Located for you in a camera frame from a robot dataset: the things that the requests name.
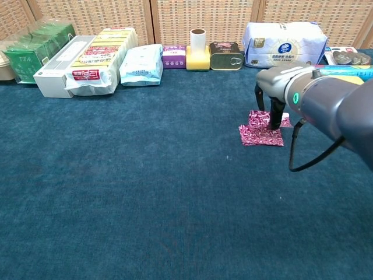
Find light blue wet wipes pack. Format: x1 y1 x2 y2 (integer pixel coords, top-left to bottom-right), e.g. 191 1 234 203
119 43 164 87

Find teal carpet table cover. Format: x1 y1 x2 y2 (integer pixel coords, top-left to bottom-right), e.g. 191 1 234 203
0 49 373 280

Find white lavender tissue pack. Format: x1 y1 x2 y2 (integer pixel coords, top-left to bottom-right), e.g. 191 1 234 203
242 21 329 69

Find black gold luncheon meat can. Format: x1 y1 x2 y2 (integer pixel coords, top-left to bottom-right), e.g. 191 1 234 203
208 42 245 71

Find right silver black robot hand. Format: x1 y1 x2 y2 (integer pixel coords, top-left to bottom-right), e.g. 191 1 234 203
254 65 315 131

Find clear box green tea bags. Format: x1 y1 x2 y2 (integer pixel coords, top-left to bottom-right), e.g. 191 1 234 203
2 19 77 85

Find long white cardboard box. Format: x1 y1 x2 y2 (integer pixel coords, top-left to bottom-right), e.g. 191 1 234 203
33 35 98 99

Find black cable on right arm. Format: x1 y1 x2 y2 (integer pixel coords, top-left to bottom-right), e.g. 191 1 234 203
288 118 347 173

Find small purple box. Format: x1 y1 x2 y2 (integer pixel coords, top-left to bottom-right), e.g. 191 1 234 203
161 45 187 70

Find woven bamboo folding screen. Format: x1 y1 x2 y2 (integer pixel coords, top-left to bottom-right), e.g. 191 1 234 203
0 0 373 50

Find beige lidded lunch box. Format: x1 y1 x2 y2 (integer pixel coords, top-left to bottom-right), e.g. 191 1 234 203
0 40 17 82

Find yellow sponge block holder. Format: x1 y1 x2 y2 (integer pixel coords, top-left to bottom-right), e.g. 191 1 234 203
185 45 211 72

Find pink patterned cloth square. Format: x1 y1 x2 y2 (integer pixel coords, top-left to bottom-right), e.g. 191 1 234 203
238 124 285 147

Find blue cling film roll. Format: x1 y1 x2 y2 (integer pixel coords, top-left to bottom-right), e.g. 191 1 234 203
320 65 373 81

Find white roll cardboard core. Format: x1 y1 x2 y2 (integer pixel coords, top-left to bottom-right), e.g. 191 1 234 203
189 29 207 55

